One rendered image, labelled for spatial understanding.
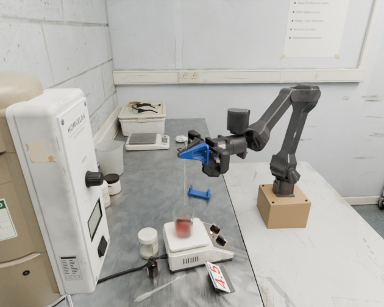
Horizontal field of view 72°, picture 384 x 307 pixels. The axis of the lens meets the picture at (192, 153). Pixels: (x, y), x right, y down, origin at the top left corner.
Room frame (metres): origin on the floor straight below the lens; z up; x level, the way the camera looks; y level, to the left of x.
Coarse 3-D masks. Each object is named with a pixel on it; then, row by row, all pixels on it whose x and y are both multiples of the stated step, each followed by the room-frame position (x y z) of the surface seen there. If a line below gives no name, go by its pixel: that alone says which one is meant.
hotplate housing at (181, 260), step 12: (204, 228) 0.68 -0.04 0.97; (168, 252) 0.58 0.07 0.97; (180, 252) 0.57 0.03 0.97; (192, 252) 0.58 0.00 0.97; (204, 252) 0.58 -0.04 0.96; (216, 252) 0.59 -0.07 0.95; (228, 252) 0.61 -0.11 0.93; (180, 264) 0.56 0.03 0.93; (192, 264) 0.57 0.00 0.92; (204, 264) 0.59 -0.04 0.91
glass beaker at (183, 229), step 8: (176, 208) 0.65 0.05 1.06; (184, 208) 0.66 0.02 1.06; (192, 208) 0.65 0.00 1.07; (176, 216) 0.65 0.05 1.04; (184, 216) 0.66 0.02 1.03; (192, 216) 0.62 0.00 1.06; (176, 224) 0.61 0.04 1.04; (184, 224) 0.60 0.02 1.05; (192, 224) 0.62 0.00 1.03; (176, 232) 0.61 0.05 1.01; (184, 232) 0.60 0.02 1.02; (192, 232) 0.62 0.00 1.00
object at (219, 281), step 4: (208, 264) 0.56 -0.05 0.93; (212, 264) 0.57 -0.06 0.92; (212, 268) 0.55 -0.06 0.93; (216, 268) 0.57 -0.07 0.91; (212, 272) 0.53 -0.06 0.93; (216, 272) 0.55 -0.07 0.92; (220, 272) 0.56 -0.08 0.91; (216, 276) 0.53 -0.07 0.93; (220, 276) 0.54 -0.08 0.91; (216, 280) 0.51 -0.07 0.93; (220, 280) 0.52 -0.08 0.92; (220, 284) 0.50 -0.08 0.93; (224, 284) 0.51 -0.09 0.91; (224, 288) 0.50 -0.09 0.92
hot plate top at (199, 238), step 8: (168, 224) 0.67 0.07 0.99; (200, 224) 0.67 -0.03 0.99; (168, 232) 0.64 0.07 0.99; (200, 232) 0.64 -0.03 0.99; (168, 240) 0.60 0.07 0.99; (176, 240) 0.60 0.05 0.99; (184, 240) 0.60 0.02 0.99; (192, 240) 0.60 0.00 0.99; (200, 240) 0.60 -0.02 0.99; (208, 240) 0.60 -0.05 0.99; (176, 248) 0.57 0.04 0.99; (184, 248) 0.57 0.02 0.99; (192, 248) 0.58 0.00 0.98
